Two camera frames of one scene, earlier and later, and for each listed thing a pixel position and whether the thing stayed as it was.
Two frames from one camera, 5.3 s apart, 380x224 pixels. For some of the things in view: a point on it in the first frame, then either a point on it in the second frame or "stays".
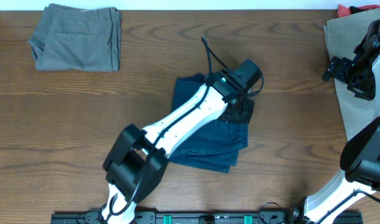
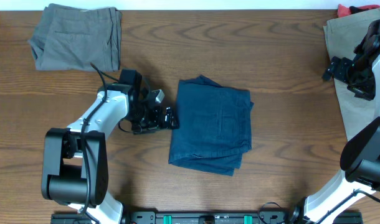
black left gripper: [250, 109] → [157, 123]
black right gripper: [366, 91] stays
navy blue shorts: [216, 146] stays
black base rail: [184, 217] stays
